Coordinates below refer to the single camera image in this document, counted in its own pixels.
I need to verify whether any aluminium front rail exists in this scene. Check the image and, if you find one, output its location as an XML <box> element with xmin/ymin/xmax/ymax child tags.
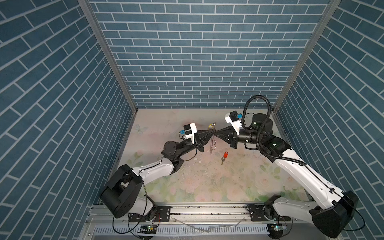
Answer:
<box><xmin>79</xmin><ymin>203</ymin><xmax>327</xmax><ymax>240</ymax></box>

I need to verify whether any right green circuit board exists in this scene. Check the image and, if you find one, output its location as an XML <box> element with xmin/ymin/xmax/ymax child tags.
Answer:
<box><xmin>268</xmin><ymin>224</ymin><xmax>286</xmax><ymax>233</ymax></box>

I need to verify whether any corner aluminium post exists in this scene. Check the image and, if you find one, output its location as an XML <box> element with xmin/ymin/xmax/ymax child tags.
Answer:
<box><xmin>273</xmin><ymin>0</ymin><xmax>341</xmax><ymax>113</ymax></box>
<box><xmin>78</xmin><ymin>0</ymin><xmax>138</xmax><ymax>115</ymax></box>

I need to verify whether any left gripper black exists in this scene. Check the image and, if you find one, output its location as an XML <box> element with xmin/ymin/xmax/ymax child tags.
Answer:
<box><xmin>176</xmin><ymin>131</ymin><xmax>214</xmax><ymax>160</ymax></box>

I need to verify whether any green circuit board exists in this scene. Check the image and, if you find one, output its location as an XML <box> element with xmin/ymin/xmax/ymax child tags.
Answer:
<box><xmin>138</xmin><ymin>226</ymin><xmax>158</xmax><ymax>235</ymax></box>
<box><xmin>268</xmin><ymin>224</ymin><xmax>286</xmax><ymax>233</ymax></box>

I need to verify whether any white slotted cable duct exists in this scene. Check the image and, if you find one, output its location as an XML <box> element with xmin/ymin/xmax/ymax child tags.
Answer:
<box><xmin>94</xmin><ymin>224</ymin><xmax>270</xmax><ymax>237</ymax></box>

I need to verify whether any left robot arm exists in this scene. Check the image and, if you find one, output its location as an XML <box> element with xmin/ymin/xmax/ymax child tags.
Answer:
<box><xmin>100</xmin><ymin>129</ymin><xmax>216</xmax><ymax>221</ymax></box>

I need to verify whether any key with red tag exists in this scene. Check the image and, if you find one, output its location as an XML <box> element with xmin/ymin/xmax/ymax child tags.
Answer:
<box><xmin>221</xmin><ymin>152</ymin><xmax>229</xmax><ymax>165</ymax></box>

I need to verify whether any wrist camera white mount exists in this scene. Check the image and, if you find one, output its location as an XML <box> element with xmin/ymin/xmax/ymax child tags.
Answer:
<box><xmin>179</xmin><ymin>123</ymin><xmax>197</xmax><ymax>144</ymax></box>
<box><xmin>225</xmin><ymin>111</ymin><xmax>242</xmax><ymax>135</ymax></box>

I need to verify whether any right corner aluminium post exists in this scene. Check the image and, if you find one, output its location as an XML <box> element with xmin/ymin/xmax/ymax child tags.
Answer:
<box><xmin>273</xmin><ymin>0</ymin><xmax>341</xmax><ymax>113</ymax></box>

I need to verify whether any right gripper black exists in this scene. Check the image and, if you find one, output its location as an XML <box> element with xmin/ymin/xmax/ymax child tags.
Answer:
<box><xmin>214</xmin><ymin>125</ymin><xmax>262</xmax><ymax>149</ymax></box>

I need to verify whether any left green circuit board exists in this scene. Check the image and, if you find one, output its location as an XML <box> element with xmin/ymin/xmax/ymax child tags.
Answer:
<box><xmin>138</xmin><ymin>226</ymin><xmax>158</xmax><ymax>235</ymax></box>

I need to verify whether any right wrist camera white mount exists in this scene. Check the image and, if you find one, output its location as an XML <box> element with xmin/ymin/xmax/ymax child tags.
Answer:
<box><xmin>225</xmin><ymin>111</ymin><xmax>242</xmax><ymax>135</ymax></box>

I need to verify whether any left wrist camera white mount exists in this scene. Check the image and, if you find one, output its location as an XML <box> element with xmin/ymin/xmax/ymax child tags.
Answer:
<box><xmin>179</xmin><ymin>123</ymin><xmax>197</xmax><ymax>144</ymax></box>

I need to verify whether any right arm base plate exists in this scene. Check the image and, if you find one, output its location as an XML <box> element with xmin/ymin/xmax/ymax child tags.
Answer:
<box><xmin>246</xmin><ymin>204</ymin><xmax>291</xmax><ymax>223</ymax></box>

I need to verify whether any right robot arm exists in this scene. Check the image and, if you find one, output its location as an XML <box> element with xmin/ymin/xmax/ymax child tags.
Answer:
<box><xmin>215</xmin><ymin>111</ymin><xmax>359</xmax><ymax>239</ymax></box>

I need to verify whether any black corrugated cable conduit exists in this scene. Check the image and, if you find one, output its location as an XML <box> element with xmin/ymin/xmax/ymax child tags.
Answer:
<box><xmin>241</xmin><ymin>95</ymin><xmax>307</xmax><ymax>166</ymax></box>

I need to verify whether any left corner aluminium post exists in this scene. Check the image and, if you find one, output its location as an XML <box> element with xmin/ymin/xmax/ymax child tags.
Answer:
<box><xmin>78</xmin><ymin>0</ymin><xmax>138</xmax><ymax>115</ymax></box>

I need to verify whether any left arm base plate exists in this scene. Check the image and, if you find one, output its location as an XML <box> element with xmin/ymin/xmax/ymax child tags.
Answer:
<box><xmin>129</xmin><ymin>206</ymin><xmax>171</xmax><ymax>223</ymax></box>

